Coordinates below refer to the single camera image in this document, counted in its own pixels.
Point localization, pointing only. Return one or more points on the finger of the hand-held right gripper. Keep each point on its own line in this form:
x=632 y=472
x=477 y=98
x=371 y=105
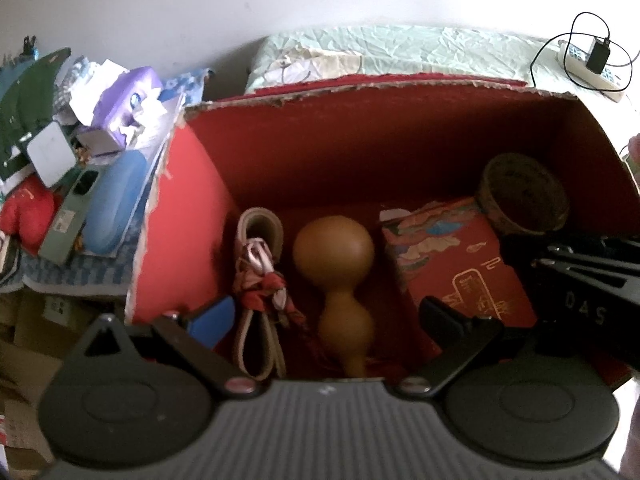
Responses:
x=525 y=270

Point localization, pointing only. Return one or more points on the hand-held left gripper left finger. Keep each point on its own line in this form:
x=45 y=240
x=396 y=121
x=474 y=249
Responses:
x=215 y=320

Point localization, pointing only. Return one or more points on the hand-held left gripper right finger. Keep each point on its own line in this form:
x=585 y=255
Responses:
x=435 y=315

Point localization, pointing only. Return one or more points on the small red printed box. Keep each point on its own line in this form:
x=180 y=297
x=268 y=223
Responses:
x=450 y=260

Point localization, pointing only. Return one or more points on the small woven basket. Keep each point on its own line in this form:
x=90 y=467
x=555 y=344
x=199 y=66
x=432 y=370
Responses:
x=492 y=195

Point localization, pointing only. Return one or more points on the brown gourd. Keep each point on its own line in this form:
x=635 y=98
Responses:
x=332 y=255

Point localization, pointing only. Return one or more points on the red cardboard box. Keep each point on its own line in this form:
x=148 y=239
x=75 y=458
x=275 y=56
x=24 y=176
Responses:
x=350 y=150

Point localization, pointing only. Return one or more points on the blue checked cloth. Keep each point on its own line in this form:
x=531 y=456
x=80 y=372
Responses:
x=100 y=275

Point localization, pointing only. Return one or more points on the mauve teddy bear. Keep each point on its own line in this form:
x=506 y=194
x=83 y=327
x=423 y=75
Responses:
x=635 y=160

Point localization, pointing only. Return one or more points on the blue glasses case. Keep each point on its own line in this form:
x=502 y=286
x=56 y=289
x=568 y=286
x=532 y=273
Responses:
x=115 y=200

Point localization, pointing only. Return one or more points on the green phone box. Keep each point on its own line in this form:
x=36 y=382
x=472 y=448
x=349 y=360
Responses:
x=65 y=225

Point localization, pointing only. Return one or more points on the white power strip with charger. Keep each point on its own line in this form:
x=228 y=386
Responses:
x=532 y=75

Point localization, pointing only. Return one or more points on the red plush toy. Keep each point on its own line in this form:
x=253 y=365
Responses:
x=25 y=210

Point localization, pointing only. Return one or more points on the black charger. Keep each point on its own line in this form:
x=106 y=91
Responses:
x=597 y=57

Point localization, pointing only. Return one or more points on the white square box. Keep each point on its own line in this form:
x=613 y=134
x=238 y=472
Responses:
x=50 y=152

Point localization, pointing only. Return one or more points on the white paper packets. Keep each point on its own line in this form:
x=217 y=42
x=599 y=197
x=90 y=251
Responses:
x=85 y=105

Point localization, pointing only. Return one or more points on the pale printed bed sheet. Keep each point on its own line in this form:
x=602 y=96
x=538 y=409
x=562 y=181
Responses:
x=400 y=50

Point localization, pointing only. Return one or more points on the green cloth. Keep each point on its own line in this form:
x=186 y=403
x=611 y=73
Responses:
x=30 y=105

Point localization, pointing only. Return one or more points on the blue bag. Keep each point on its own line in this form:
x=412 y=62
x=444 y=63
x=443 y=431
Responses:
x=12 y=72

